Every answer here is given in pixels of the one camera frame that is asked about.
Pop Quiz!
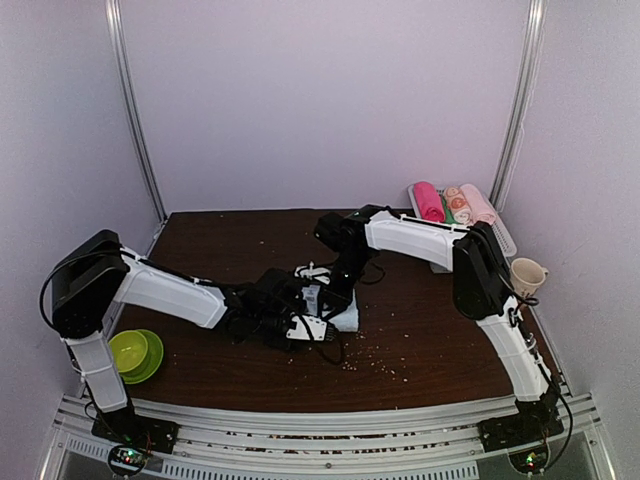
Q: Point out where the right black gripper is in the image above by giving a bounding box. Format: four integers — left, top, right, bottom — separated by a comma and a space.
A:
318, 248, 373, 320

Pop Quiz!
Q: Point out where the light blue towel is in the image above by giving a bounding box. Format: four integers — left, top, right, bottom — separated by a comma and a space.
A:
330, 294, 359, 333

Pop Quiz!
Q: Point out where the magenta pink towel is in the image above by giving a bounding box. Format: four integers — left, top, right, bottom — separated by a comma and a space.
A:
413, 181, 446, 223

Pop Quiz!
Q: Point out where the white plastic basket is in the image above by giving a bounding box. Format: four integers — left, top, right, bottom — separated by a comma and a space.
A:
408, 183, 517, 258

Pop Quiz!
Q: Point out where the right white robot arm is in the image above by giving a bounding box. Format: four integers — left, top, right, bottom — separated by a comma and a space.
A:
314, 205, 560, 442

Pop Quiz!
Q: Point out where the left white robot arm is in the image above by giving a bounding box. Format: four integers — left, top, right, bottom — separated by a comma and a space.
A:
38, 230, 317, 444

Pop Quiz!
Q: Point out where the green rolled towel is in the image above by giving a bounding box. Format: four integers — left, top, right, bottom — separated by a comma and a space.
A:
441, 196, 466, 224

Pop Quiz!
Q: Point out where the cartoon print rolled towel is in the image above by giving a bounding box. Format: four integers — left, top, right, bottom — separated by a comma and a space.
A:
444, 186, 473, 225

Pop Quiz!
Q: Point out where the green plate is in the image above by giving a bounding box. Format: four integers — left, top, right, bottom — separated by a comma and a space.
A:
118, 329, 164, 385

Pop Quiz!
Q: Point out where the light pink rolled towel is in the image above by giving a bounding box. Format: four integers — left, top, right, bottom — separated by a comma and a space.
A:
460, 183, 497, 225

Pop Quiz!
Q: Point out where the green bowl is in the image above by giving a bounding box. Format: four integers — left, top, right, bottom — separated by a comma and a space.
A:
109, 330, 149, 374

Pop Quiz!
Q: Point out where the cream patterned mug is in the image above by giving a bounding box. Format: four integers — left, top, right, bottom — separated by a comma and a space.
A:
510, 258, 549, 298

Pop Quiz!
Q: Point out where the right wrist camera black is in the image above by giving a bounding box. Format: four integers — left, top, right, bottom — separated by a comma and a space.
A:
314, 212, 352, 252

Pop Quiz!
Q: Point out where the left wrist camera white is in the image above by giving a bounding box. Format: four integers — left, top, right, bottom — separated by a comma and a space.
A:
285, 315, 336, 342

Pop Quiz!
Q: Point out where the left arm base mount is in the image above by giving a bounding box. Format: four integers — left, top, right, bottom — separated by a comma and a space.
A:
91, 409, 179, 454

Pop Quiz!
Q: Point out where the aluminium front rail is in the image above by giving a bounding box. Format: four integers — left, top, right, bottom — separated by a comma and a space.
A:
36, 394, 616, 479

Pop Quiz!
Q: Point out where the right aluminium post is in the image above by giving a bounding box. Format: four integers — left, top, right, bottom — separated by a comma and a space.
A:
490, 0, 548, 212

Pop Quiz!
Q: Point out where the aluminium post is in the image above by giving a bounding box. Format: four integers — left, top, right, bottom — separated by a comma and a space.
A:
105, 0, 168, 223
490, 0, 548, 212

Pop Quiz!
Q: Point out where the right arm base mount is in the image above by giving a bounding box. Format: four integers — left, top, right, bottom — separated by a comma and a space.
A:
477, 408, 564, 452

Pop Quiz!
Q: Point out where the left aluminium post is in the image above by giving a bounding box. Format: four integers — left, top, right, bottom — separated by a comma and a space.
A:
105, 0, 168, 223

